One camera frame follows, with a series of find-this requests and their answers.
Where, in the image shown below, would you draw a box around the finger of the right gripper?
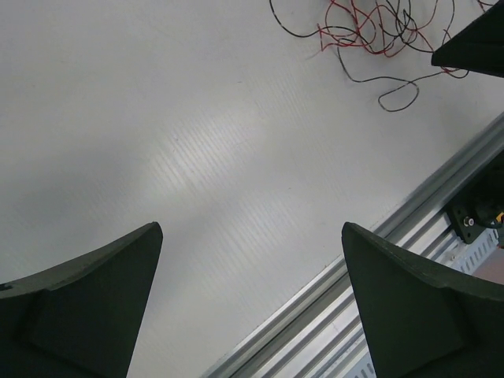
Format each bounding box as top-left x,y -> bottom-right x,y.
431,3 -> 504,77

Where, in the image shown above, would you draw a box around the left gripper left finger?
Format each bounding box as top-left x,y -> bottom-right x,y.
1,222 -> 163,377

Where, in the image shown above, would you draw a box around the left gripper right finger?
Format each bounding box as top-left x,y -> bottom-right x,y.
342,222 -> 503,377

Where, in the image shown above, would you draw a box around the red black wires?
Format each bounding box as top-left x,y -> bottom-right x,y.
269,0 -> 497,113

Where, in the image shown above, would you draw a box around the aluminium rail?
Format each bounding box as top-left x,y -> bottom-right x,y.
206,118 -> 503,377

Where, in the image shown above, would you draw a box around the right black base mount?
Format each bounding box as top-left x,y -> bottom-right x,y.
446,153 -> 503,244

